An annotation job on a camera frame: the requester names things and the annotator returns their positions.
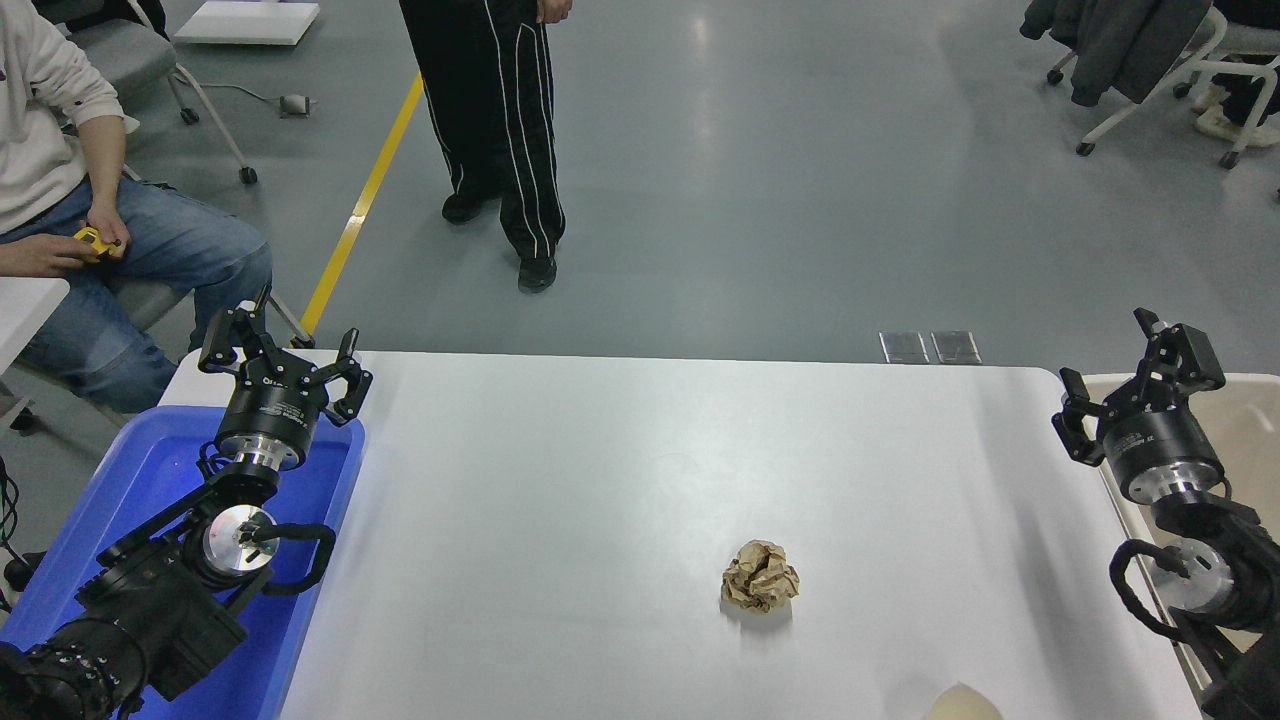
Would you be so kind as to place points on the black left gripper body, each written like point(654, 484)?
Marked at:
point(270, 410)

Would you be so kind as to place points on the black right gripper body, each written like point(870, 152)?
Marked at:
point(1160, 440)

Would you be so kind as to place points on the small yellow object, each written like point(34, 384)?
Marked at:
point(93, 242)

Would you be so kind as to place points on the cream paper cup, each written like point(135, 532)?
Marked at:
point(962, 704)

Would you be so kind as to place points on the person's left forearm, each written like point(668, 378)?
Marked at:
point(102, 165)

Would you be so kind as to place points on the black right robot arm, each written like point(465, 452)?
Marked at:
point(1230, 540)

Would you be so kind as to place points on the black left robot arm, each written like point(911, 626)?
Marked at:
point(160, 610)

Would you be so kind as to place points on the person's left hand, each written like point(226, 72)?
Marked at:
point(555, 9)
point(108, 225)

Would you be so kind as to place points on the person's right hand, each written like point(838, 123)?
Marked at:
point(45, 255)

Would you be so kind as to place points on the large pale bin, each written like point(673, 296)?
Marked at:
point(1250, 430)

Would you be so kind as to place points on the grey seat chair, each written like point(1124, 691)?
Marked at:
point(150, 300)

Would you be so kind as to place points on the blue plastic tray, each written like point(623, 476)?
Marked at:
point(150, 470)

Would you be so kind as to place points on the metal floor outlet plate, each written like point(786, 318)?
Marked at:
point(905, 347)
point(956, 347)

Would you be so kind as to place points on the white side table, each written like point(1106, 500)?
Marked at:
point(25, 310)

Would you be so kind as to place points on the small grey floor device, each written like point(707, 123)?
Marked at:
point(296, 104)

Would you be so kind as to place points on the person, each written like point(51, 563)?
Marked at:
point(1245, 115)
point(40, 130)
point(500, 110)

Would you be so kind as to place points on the white framed chair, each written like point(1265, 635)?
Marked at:
point(1150, 100)
point(1250, 65)

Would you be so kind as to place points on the grey office chair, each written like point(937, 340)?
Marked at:
point(130, 55)

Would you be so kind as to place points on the dark grey jacket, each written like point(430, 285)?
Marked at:
point(1120, 45)

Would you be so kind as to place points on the white flat board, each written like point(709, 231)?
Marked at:
point(245, 20)

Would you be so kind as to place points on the crumpled tan paper ball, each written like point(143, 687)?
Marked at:
point(760, 577)

